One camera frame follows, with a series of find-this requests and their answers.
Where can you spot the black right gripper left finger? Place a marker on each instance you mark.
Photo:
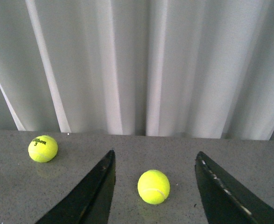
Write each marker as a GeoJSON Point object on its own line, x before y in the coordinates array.
{"type": "Point", "coordinates": [90, 200]}

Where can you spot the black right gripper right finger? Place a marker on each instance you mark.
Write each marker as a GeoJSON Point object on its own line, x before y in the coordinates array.
{"type": "Point", "coordinates": [225, 200]}

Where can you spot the plain yellow tennis ball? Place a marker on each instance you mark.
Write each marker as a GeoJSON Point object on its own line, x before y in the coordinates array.
{"type": "Point", "coordinates": [153, 187]}

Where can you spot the Wilson 3 tennis ball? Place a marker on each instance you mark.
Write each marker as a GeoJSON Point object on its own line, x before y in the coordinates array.
{"type": "Point", "coordinates": [43, 148]}

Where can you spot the grey pleated curtain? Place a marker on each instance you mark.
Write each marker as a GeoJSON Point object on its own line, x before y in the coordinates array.
{"type": "Point", "coordinates": [190, 68]}

